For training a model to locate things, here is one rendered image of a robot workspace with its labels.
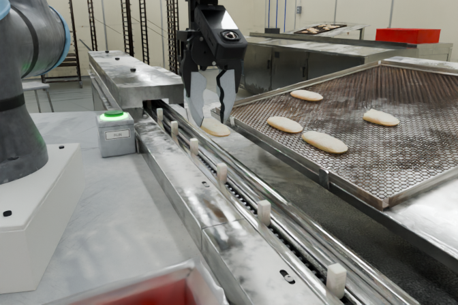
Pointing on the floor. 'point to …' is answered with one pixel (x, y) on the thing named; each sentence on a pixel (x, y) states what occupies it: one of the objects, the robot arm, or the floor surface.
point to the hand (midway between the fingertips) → (212, 118)
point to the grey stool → (36, 91)
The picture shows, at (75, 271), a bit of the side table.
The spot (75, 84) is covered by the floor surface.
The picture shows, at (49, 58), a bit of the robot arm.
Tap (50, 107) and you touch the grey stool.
